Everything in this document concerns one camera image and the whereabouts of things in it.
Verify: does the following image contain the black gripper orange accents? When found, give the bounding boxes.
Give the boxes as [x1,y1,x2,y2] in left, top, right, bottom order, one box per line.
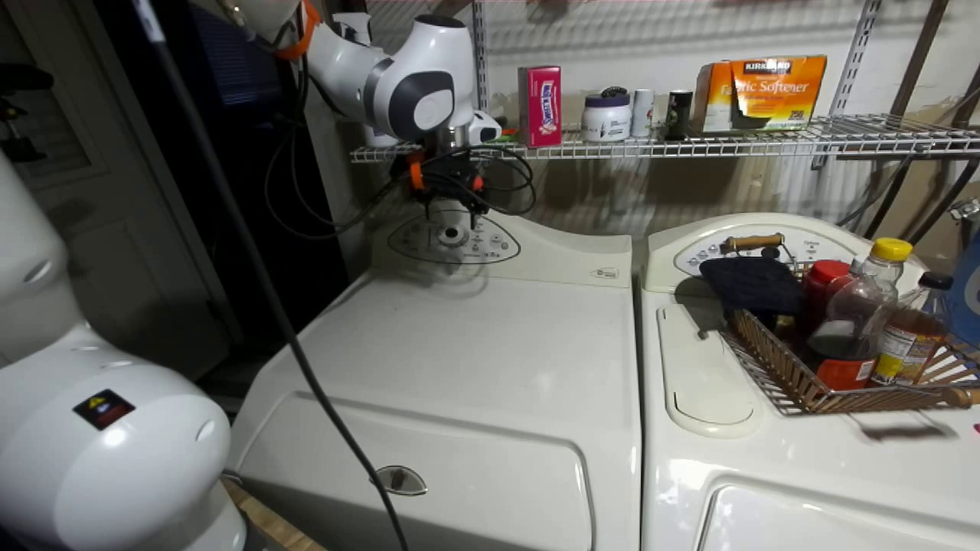
[405,147,496,221]

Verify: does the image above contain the white washing machine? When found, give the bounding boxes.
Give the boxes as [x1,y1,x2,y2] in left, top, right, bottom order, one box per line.
[222,199,642,551]

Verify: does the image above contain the white dryer machine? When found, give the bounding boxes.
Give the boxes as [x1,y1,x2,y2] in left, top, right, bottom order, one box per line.
[638,213,980,551]

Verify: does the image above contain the round washer control dial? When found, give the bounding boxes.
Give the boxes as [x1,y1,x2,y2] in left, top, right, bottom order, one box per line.
[431,219,472,256]

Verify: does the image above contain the pink box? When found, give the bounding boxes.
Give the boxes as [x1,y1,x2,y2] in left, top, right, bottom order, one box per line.
[513,61,565,151]

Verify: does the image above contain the white jar dark lid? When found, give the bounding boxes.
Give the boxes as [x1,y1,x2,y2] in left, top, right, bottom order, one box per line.
[583,87,633,147]

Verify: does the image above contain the small white bottle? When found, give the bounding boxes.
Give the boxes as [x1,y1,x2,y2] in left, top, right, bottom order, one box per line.
[629,87,657,145]

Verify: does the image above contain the small dark bottle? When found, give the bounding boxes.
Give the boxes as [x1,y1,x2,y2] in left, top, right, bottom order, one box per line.
[665,87,698,145]

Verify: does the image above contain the dark blue cloth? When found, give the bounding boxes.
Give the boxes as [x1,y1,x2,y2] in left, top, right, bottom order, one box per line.
[698,256,807,322]

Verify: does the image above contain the grey panel door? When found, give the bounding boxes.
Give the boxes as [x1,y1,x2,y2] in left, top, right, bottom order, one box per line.
[0,0,248,382]

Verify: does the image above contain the orange softener sheet box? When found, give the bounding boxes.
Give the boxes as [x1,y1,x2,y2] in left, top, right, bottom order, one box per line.
[695,53,830,136]

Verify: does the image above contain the wooden plank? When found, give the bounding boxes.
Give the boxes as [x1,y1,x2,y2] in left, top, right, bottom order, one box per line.
[219,472,325,551]

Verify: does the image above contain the brown wicker basket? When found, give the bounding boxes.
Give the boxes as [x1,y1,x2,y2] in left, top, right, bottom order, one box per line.
[702,259,980,420]

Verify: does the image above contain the red lid bottle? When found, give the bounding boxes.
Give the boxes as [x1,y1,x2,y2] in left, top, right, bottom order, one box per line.
[800,259,899,392]

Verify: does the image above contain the metal slotted shelf upright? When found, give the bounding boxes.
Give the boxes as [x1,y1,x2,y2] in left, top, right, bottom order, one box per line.
[823,0,887,124]

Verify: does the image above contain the yellow cap clear bottle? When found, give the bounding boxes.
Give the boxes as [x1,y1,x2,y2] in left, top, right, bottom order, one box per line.
[853,236,919,307]

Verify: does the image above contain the amber jar yellow label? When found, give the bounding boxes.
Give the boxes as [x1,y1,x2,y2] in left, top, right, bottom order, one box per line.
[869,304,952,389]

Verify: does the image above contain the blue detergent bottle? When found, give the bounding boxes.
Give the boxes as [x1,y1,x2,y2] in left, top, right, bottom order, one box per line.
[916,226,980,353]

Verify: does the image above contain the white wire shelf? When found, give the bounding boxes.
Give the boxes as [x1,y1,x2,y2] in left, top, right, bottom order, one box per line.
[350,114,980,170]

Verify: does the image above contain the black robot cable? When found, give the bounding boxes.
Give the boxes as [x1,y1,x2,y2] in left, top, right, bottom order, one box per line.
[129,0,540,551]

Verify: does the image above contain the brush with wooden handle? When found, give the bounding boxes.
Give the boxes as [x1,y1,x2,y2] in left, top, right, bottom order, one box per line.
[716,234,789,262]

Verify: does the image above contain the black wall hose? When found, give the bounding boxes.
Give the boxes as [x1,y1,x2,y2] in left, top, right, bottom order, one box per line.
[837,87,980,245]

